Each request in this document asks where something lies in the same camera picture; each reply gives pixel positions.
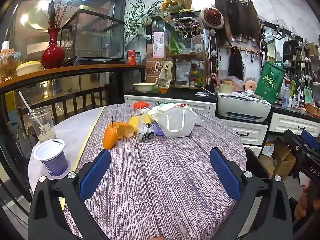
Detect black hanging wig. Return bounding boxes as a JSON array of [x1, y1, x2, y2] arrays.
[[228, 45, 245, 81]]

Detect clear plastic drink cup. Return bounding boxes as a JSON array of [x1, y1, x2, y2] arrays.
[[27, 106, 57, 143]]

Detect pink photo cards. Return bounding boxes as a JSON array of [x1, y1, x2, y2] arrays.
[[152, 31, 165, 58]]

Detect purple wrapper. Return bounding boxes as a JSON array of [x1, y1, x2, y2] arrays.
[[152, 122, 165, 136]]

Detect person's right hand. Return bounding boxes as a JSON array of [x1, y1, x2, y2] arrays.
[[294, 180, 320, 220]]

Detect iridescent glass vase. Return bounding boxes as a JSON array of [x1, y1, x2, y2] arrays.
[[0, 50, 24, 82]]

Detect wooden railing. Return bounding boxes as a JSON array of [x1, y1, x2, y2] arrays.
[[0, 64, 146, 140]]

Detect hanging brown hair extensions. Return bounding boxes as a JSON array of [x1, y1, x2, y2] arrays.
[[214, 0, 258, 48]]

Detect purple grey tablecloth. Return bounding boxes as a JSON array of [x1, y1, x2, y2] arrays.
[[64, 102, 247, 240]]

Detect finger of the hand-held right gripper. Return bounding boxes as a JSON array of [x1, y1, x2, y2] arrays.
[[301, 129, 320, 153], [284, 129, 310, 160]]

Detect brown box with white hook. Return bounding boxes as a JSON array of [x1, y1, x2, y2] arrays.
[[146, 57, 163, 81]]

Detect sunflower bouquet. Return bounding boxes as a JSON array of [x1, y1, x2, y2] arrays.
[[161, 0, 193, 12]]

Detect red vase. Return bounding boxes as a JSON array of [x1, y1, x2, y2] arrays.
[[41, 27, 66, 70]]

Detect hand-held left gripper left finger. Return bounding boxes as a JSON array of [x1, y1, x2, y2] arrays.
[[28, 149, 112, 240]]

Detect cream enamel bowl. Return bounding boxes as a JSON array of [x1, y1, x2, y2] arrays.
[[132, 82, 157, 93]]

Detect green tote bag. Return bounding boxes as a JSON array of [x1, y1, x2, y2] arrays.
[[254, 60, 286, 105]]

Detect yellow lidded bowl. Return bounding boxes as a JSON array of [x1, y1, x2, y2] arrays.
[[15, 61, 42, 77]]

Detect orange plastic wrapper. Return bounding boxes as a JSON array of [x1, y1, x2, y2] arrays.
[[103, 116, 135, 150]]

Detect green leafy branches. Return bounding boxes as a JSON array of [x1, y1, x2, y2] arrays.
[[124, 0, 168, 43]]

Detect clear bag with black print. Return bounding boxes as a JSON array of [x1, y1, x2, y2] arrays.
[[136, 121, 157, 141]]

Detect white drawer cabinet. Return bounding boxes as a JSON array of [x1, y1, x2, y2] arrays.
[[124, 90, 320, 157]]

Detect vanity mirror with bulbs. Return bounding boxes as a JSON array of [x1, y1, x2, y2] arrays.
[[260, 19, 320, 90]]

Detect ornate headdress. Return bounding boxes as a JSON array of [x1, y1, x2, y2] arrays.
[[174, 17, 203, 39]]

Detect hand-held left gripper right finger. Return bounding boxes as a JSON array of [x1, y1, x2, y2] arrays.
[[209, 147, 293, 240]]

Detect dried flower branches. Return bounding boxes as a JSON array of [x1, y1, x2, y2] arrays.
[[47, 0, 73, 29]]

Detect cardboard box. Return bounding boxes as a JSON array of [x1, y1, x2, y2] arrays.
[[272, 137, 297, 180]]

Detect pink plastic bag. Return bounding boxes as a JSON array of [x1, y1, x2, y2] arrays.
[[220, 76, 245, 93]]

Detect white pouch orange label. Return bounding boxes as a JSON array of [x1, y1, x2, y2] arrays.
[[261, 142, 274, 157]]

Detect white tissue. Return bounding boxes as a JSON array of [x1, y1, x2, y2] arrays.
[[149, 105, 171, 122]]

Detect clear water bottle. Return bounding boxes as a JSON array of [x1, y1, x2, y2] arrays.
[[282, 84, 291, 109]]

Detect beige paper snack bag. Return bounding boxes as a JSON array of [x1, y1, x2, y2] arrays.
[[158, 60, 174, 94]]

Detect glass display case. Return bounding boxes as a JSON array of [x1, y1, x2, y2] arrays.
[[61, 9, 125, 65]]

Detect white handled bag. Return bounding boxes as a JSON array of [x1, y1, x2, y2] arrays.
[[157, 106, 198, 138]]

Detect yellow foam net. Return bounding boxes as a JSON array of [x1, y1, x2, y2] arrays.
[[129, 114, 152, 132]]

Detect wooden shelf rack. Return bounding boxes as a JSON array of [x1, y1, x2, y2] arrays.
[[166, 52, 210, 89]]

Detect white printer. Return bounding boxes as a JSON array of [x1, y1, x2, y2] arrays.
[[217, 92, 272, 123]]

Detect red hat with fur trim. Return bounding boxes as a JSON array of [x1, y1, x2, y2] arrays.
[[200, 7, 225, 29]]

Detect red tin can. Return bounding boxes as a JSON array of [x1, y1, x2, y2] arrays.
[[127, 50, 137, 66]]

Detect green framed picture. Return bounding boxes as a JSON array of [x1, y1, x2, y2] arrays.
[[303, 85, 314, 104]]

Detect wicker basket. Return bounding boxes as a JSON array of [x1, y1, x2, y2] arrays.
[[304, 102, 320, 118]]

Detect white straw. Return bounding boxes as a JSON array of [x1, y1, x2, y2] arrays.
[[18, 91, 43, 128]]

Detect purple yogurt cup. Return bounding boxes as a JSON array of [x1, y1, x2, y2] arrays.
[[33, 139, 68, 177]]

